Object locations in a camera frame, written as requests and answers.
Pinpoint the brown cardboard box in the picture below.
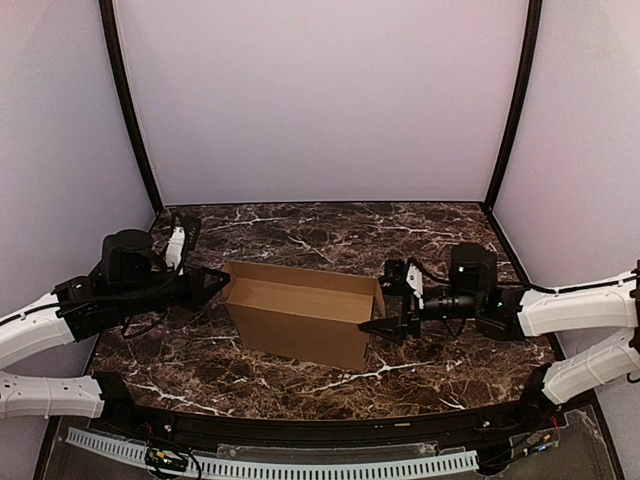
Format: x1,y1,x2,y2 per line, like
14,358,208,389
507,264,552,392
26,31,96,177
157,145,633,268
223,261,386,372

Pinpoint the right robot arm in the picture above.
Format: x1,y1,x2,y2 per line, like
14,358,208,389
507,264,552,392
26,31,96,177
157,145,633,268
359,242,639,409

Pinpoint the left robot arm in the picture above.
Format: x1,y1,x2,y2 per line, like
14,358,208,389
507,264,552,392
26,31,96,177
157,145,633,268
1,226,230,419

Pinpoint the small green circuit board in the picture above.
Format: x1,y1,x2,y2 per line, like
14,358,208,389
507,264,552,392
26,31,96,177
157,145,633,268
144,447,189,472

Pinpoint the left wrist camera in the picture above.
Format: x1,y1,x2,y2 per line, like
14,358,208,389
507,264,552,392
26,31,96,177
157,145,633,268
164,213,201,273

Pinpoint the white slotted cable duct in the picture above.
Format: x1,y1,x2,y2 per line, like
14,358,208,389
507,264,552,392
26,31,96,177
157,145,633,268
66,427,479,479

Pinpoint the black front rail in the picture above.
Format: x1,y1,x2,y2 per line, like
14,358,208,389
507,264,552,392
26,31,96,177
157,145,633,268
90,368,552,450

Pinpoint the left black frame post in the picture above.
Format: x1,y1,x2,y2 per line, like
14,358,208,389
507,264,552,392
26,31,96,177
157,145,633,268
98,0,164,216

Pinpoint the black frame post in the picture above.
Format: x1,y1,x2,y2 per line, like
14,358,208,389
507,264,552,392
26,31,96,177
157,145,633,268
482,0,543,216
98,0,164,216

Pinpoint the right black frame post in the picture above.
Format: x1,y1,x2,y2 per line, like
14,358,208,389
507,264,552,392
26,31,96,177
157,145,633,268
482,0,543,216

